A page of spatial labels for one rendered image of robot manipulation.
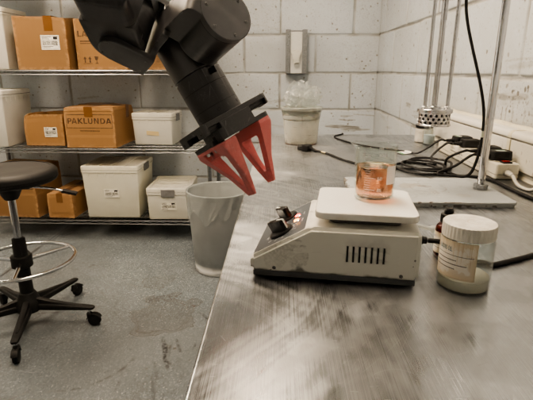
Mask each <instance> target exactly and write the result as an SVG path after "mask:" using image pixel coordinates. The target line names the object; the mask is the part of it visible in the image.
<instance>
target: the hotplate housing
mask: <svg viewBox="0 0 533 400"><path fill-rule="evenodd" d="M316 203H317V200H312V201H311V206H310V209H309V215H308V218H307V221H306V225H305V228H304V229H303V230H301V231H300V232H297V233H295V234H293V235H291V236H289V237H287V238H285V239H283V240H280V241H278V242H276V243H274V244H272V245H270V246H268V247H266V248H264V249H262V250H260V251H257V252H254V253H253V255H252V257H251V266H252V267H254V269H253V275H273V276H284V277H295V278H306V279H326V280H338V281H348V282H360V283H380V284H391V285H402V286H413V287H414V286H415V278H418V274H419V266H420V252H421V245H422V244H426V243H427V242H428V238H427V237H423V236H422V235H421V233H420V230H419V228H418V226H417V224H401V223H386V222H372V221H342V220H327V219H320V218H318V217H316V215H315V210H316Z"/></svg>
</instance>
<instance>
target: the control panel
mask: <svg viewBox="0 0 533 400"><path fill-rule="evenodd" d="M310 206H311V202H308V203H306V204H304V205H303V206H300V207H298V208H296V209H295V210H294V211H297V214H300V215H299V216H298V217H293V218H292V219H290V220H289V221H287V222H286V224H291V225H292V226H293V228H292V229H291V230H290V231H289V232H288V233H286V234H284V235H283V236H281V237H279V238H276V239H273V240H272V239H271V238H270V235H271V234H272V232H271V230H270V228H269V226H268V225H267V226H266V229H265V231H264V233H263V235H262V237H261V239H260V241H259V243H258V245H257V247H256V249H255V251H254V252H257V251H260V250H262V249H264V248H266V247H268V246H270V245H272V244H274V243H276V242H278V241H280V240H283V239H285V238H287V237H289V236H291V235H293V234H295V233H297V232H300V231H301V230H303V229H304V228H305V225H306V221H307V218H308V215H309V209H310ZM292 211H293V210H292ZM297 218H299V220H297V221H295V222H293V221H294V220H295V219H297Z"/></svg>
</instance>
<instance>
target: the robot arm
mask: <svg viewBox="0 0 533 400"><path fill-rule="evenodd" d="M74 2H75V4H76V6H77V8H78V10H79V12H80V13H81V14H80V16H79V22H80V24H81V26H82V28H83V30H84V31H85V33H86V35H87V37H88V39H89V41H90V43H91V44H92V46H93V47H94V48H95V49H96V50H97V51H98V52H100V53H101V54H102V55H104V56H105V57H107V58H108V59H110V60H112V61H114V62H116V63H118V64H121V65H123V66H125V67H127V68H129V69H131V70H133V71H135V72H137V73H139V74H141V75H144V73H145V72H146V71H147V70H148V69H149V67H150V66H151V65H152V64H153V63H154V62H155V58H156V55H157V56H158V57H159V59H160V60H161V62H162V64H163V66H164V67H165V69H166V70H167V73H168V74H169V76H170V77H171V79H172V81H173V82H174V84H175V86H176V87H177V89H178V91H179V93H180V95H181V96H182V98H183V99H184V101H185V103H186V104H187V106H188V108H189V109H190V112H191V113H192V114H193V116H194V118H195V120H196V122H197V123H198V125H199V126H200V127H198V128H197V129H195V130H194V131H193V132H191V133H190V134H188V135H187V136H185V137H183V138H182V139H181V140H180V141H179V142H180V143H181V145H182V146H183V148H184V150H187V149H188V148H190V147H192V146H193V145H194V144H196V143H197V142H199V141H201V140H204V142H205V143H206V146H204V147H202V148H200V149H198V150H197V151H196V152H195V153H196V155H197V157H198V159H199V160H200V161H201V162H202V163H204V164H206V165H207V166H209V167H211V168H212V169H213V170H215V171H217V172H219V173H220V174H222V175H223V176H225V177H227V178H228V179H230V180H231V181H232V182H233V183H235V184H236V185H237V186H238V187H239V188H240V189H241V190H242V191H243V192H245V193H246V194H247V195H249V196H250V195H253V194H256V190H255V186H254V183H253V181H252V178H251V175H250V172H249V170H248V168H247V164H246V162H245V159H244V157H243V154H244V155H245V156H246V157H247V158H248V160H249V161H250V162H251V163H252V165H253V166H254V167H255V168H256V170H257V171H258V172H259V173H260V175H261V176H262V177H263V178H264V179H265V180H266V181H267V182H271V181H274V180H275V174H274V165H273V160H272V152H271V119H270V117H269V116H268V114H267V112H266V111H264V112H262V113H261V114H259V115H257V116H254V114H253V113H252V110H254V109H256V108H258V107H261V106H263V105H265V104H266V103H268V101H267V99H266V97H265V95H264V93H261V94H258V95H257V96H255V97H254V98H251V99H249V100H247V101H246V102H244V103H242V104H241V102H240V100H239V99H238V97H237V96H236V93H235V91H234V90H233V89H232V86H231V84H230V83H229V81H228V79H227V78H226V76H225V74H224V72H223V71H222V69H221V67H220V65H219V64H217V61H218V60H219V59H220V58H222V57H223V56H224V55H225V54H226V53H227V52H229V51H230V50H231V49H232V48H233V47H234V46H235V45H237V44H238V43H239V42H240V41H241V40H242V39H243V38H245V36H246V35H247V34H248V33H249V30H250V27H251V17H250V14H249V11H248V9H247V7H246V5H245V3H244V2H243V0H171V1H170V2H168V1H167V0H74ZM237 132H238V133H237ZM235 133H237V134H235ZM233 134H235V135H233ZM231 135H233V136H232V137H230V136H231ZM255 136H257V137H258V138H259V144H260V148H261V151H262V154H263V160H264V163H265V166H264V164H263V162H262V161H261V159H260V158H259V155H258V153H257V151H256V150H255V147H254V145H253V144H252V142H251V138H252V137H255ZM228 137H230V138H228ZM226 138H228V139H227V140H224V139H226ZM221 156H226V157H227V158H228V160H229V161H230V163H231V164H232V166H233V167H234V168H235V169H236V170H237V171H238V173H239V174H240V177H241V178H240V177H239V176H238V175H237V174H236V173H235V172H234V171H233V170H232V169H231V168H230V167H229V166H228V165H227V164H226V163H225V162H224V161H223V160H222V159H221Z"/></svg>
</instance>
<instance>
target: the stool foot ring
mask: <svg viewBox="0 0 533 400"><path fill-rule="evenodd" d="M26 244H27V246H29V245H37V244H55V245H61V246H63V247H61V248H56V249H52V250H50V251H46V252H42V253H39V254H36V255H32V253H31V252H29V250H28V255H27V256H23V257H14V256H13V255H11V256H10V258H6V257H0V261H4V262H10V263H11V267H12V269H14V270H15V272H14V274H13V278H12V279H6V280H0V284H8V283H19V282H24V281H27V280H31V279H36V278H40V277H42V276H45V275H49V274H51V273H53V272H56V271H58V270H60V269H62V268H64V267H66V266H67V265H68V264H70V263H71V262H72V261H73V260H74V259H75V258H76V256H77V250H76V248H75V247H74V246H72V245H70V244H67V243H64V242H59V241H33V242H26ZM11 248H12V245H9V246H5V247H2V248H0V251H4V250H7V249H11ZM67 248H70V249H71V250H72V251H73V256H72V257H71V258H70V259H69V260H68V261H66V262H65V263H63V264H61V265H59V266H58V267H54V268H53V269H50V270H48V271H44V272H41V273H38V274H35V275H30V276H25V277H22V278H17V276H18V274H19V271H20V270H23V269H27V268H29V267H31V266H32V265H33V260H34V259H37V258H40V257H42V256H46V255H49V254H52V253H55V252H59V251H62V250H64V249H67Z"/></svg>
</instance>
